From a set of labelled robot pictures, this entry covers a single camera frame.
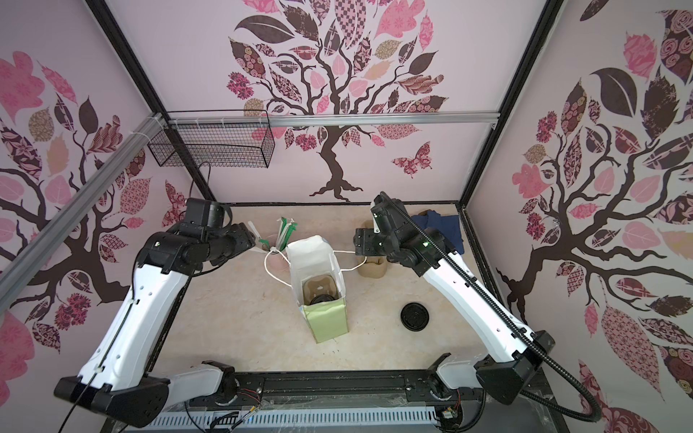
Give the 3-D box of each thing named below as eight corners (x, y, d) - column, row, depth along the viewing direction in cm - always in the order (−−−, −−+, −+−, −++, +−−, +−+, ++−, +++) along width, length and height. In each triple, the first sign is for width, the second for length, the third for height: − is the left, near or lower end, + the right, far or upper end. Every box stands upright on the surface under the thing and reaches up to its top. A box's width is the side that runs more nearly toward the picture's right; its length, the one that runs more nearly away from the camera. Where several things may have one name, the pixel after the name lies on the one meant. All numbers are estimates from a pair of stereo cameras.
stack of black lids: (402, 331, 86) (404, 327, 83) (399, 307, 91) (400, 302, 88) (428, 331, 86) (431, 327, 83) (424, 307, 91) (426, 302, 88)
